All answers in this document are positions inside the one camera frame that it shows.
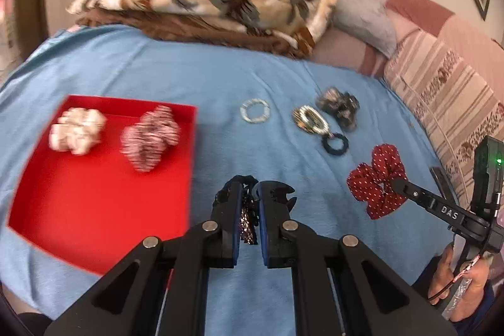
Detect wooden window frame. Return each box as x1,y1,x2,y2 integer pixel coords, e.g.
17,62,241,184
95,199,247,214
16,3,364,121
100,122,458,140
0,0,52,85

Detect black hair tie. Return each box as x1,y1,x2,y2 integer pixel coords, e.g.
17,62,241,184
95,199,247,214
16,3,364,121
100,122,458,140
321,133,350,155

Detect red tray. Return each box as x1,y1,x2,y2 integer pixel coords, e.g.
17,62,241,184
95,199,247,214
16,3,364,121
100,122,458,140
7,94,198,276

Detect red white striped scrunchie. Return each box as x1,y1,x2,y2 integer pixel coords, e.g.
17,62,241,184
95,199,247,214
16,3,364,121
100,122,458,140
120,105,182,173

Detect red polka dot scrunchie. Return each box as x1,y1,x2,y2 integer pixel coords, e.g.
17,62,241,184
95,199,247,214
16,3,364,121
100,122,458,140
346,144,408,219

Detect blue bed sheet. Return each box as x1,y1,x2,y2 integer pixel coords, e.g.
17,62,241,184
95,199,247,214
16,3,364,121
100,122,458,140
0,24,475,336

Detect grey pillow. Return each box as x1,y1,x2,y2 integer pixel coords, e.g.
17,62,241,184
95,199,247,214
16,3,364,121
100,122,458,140
330,0,399,58

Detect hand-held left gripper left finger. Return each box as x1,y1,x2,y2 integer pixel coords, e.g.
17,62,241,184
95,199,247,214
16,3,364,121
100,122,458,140
43,175,243,336

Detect striped floral bolster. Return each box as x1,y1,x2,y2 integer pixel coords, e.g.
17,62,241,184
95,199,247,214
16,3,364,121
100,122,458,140
383,27,504,213

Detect brown blanket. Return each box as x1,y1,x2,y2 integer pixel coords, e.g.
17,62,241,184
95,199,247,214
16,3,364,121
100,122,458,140
76,7,316,60

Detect beaded fringe hair ornament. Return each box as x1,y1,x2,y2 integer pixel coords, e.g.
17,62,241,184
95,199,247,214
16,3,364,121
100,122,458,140
239,198,261,246

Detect grey black floral scrunchie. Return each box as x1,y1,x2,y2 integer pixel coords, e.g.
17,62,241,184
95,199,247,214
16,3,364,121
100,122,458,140
316,87,361,131

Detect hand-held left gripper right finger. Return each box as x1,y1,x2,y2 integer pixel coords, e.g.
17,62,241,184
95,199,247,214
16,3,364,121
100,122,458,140
254,180,458,336

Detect red white cable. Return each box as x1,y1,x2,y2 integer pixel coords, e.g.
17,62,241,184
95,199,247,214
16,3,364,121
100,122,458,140
428,251,487,305

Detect pearl bracelet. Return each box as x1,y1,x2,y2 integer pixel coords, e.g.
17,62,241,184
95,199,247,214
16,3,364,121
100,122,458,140
239,98,272,125

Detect person's right hand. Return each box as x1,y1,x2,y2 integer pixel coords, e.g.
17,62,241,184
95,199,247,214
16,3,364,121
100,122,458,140
430,245,495,322

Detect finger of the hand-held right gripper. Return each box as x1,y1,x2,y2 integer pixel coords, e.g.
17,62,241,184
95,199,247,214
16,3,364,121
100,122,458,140
430,167,459,205
390,178,491,238

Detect leopard print hair tie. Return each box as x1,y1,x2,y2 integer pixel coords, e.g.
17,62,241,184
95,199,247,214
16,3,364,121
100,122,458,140
292,105,335,135

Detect black hair clip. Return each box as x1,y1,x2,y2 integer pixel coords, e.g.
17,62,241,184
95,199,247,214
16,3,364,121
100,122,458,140
213,174,297,220

